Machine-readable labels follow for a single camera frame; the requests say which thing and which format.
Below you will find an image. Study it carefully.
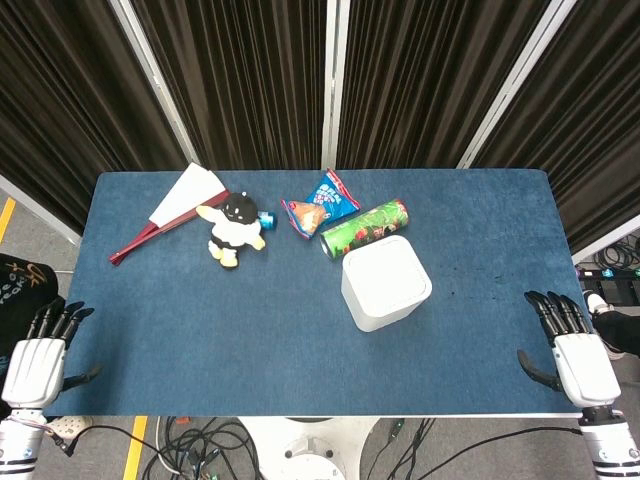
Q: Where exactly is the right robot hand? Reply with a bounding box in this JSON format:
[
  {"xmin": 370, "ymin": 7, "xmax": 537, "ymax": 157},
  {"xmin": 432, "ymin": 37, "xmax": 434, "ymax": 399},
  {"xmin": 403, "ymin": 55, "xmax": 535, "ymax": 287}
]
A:
[{"xmin": 516, "ymin": 290, "xmax": 622, "ymax": 410}]

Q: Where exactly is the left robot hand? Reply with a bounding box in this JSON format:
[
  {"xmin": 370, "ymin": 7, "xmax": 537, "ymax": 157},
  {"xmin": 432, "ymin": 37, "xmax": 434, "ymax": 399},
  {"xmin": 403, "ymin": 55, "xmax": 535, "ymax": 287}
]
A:
[{"xmin": 1, "ymin": 300, "xmax": 103, "ymax": 409}]

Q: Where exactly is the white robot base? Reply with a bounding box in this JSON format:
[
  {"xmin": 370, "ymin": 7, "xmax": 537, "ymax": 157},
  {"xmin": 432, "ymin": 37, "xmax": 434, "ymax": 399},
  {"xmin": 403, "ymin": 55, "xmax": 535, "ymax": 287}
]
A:
[{"xmin": 239, "ymin": 416, "xmax": 381, "ymax": 480}]

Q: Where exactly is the white cube box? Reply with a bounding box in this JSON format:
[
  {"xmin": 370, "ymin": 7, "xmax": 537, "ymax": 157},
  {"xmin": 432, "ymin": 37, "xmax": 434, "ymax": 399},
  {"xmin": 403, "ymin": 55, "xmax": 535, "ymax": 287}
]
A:
[{"xmin": 341, "ymin": 235, "xmax": 433, "ymax": 333}]

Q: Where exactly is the green cylindrical chips can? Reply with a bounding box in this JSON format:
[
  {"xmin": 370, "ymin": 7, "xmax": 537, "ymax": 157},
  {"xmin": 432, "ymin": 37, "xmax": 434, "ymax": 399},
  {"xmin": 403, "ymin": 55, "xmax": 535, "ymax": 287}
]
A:
[{"xmin": 319, "ymin": 198, "xmax": 410, "ymax": 262}]

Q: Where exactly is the black shoe with white sock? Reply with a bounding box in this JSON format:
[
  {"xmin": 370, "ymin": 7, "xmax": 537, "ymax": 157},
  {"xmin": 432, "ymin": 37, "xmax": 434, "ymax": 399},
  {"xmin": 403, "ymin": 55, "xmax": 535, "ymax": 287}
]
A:
[{"xmin": 585, "ymin": 292, "xmax": 640, "ymax": 359}]

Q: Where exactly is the white power strip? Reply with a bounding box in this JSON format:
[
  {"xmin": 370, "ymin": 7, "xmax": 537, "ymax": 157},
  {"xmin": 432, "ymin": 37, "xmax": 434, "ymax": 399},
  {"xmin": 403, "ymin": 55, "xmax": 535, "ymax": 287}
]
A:
[{"xmin": 47, "ymin": 415, "xmax": 94, "ymax": 441}]

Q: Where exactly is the black clothed person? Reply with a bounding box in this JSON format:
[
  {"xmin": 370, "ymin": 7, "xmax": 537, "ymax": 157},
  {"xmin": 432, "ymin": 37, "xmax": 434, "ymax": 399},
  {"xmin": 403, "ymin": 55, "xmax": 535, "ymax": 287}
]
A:
[{"xmin": 0, "ymin": 252, "xmax": 66, "ymax": 361}]

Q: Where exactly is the black power strip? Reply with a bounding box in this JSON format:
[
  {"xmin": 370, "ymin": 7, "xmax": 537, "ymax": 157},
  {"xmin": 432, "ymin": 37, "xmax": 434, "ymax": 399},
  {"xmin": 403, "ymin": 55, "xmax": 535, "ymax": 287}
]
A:
[{"xmin": 574, "ymin": 265, "xmax": 640, "ymax": 296}]

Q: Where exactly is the red and white folding fan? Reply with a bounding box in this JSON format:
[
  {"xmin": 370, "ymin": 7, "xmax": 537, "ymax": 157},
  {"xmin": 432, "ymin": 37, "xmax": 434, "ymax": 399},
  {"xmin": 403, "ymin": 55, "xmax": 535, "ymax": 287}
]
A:
[{"xmin": 108, "ymin": 162, "xmax": 230, "ymax": 268}]

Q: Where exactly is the black and white plush doll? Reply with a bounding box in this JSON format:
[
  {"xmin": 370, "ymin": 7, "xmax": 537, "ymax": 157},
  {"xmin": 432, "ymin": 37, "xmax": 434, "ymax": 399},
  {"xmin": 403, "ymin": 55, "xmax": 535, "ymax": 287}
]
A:
[{"xmin": 195, "ymin": 190, "xmax": 267, "ymax": 271}]

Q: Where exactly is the blue table mat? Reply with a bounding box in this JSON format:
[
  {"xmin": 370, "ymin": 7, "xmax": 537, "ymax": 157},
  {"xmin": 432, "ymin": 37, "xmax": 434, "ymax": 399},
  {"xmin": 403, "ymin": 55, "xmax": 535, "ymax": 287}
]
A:
[{"xmin": 43, "ymin": 169, "xmax": 601, "ymax": 418}]

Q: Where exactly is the blue snack bag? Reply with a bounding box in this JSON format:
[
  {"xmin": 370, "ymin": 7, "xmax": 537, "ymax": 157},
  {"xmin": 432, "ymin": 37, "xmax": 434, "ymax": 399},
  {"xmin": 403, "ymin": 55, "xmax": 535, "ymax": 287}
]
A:
[{"xmin": 280, "ymin": 168, "xmax": 362, "ymax": 241}]

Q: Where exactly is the black curtain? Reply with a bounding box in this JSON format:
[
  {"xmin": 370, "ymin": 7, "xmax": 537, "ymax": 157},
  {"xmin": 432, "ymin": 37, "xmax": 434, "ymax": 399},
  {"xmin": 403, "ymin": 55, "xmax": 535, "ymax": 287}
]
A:
[{"xmin": 0, "ymin": 0, "xmax": 640, "ymax": 254}]

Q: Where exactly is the black floor cable bundle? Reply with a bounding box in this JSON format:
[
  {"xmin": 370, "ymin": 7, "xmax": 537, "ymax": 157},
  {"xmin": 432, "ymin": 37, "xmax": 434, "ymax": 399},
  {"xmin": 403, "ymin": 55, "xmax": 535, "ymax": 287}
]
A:
[{"xmin": 64, "ymin": 416, "xmax": 266, "ymax": 480}]

